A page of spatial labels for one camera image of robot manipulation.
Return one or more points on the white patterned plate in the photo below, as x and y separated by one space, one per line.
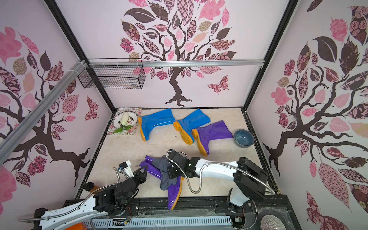
125 119

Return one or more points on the grey-blue bowl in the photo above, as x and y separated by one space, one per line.
243 138

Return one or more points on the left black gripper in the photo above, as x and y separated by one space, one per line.
138 174

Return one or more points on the purple boot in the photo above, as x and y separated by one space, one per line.
173 192
215 131

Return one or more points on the blue boot on right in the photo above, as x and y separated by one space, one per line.
192 121

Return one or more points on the blue boot on left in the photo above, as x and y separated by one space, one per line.
149 122

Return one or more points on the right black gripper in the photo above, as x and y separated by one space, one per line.
175 162

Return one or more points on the black wire basket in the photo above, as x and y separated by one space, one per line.
113 73

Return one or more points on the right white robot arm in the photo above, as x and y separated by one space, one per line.
250 180

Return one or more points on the brown cylinder bottle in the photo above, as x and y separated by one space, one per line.
91 187

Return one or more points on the floral square tray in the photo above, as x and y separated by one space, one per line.
132 131

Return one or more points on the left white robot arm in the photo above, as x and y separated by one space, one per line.
70 220

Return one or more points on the blue boot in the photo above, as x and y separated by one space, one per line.
192 121
149 122

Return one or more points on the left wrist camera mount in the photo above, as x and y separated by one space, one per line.
125 169

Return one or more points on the orange round object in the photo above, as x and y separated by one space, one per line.
79 226

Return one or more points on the back aluminium rail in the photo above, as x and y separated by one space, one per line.
184 63

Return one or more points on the white slotted cable duct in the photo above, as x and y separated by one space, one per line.
115 224

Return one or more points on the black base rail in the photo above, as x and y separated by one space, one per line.
246 217

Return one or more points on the grey cloth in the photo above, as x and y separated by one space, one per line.
163 165

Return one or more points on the round wire fan guard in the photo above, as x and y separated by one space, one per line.
271 222

